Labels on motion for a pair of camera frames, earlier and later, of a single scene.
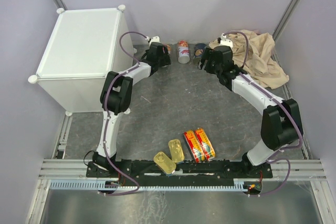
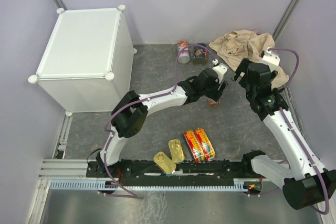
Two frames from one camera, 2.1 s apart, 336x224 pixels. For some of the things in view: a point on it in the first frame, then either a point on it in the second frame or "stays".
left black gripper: (167, 60) → (216, 94)
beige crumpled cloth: (262, 63) stays
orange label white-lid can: (168, 48) → (212, 103)
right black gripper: (208, 55) → (242, 67)
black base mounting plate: (245, 176) stays
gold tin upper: (176, 150) stays
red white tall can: (184, 52) stays
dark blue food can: (198, 49) stays
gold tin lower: (165, 162) stays
